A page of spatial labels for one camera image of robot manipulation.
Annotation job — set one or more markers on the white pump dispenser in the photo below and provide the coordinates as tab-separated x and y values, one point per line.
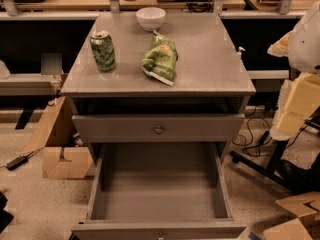
241	51

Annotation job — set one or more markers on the black power adapter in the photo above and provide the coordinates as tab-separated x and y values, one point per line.
15	163

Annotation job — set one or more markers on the cardboard box right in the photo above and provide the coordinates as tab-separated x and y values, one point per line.
305	225

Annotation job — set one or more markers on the grey drawer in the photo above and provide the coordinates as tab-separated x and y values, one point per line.
159	191
158	128

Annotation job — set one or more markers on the cardboard box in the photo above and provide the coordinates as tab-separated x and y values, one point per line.
305	225
54	135

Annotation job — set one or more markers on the white bowl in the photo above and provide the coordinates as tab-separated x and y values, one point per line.
150	18

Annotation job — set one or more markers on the grey drawer cabinet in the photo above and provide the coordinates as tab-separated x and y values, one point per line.
210	76

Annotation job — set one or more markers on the grey top drawer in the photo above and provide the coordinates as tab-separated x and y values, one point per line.
158	128

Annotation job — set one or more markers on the green chip bag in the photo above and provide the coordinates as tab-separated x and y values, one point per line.
159	62

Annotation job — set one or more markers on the yellow foam gripper tip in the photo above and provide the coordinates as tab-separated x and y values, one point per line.
306	45

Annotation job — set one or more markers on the green soda can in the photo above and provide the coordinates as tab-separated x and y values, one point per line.
103	50

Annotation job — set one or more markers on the black chair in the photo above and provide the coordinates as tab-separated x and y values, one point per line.
285	173

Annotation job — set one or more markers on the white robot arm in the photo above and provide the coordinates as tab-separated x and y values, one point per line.
302	44

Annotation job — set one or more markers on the cardboard box left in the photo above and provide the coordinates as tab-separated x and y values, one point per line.
54	135

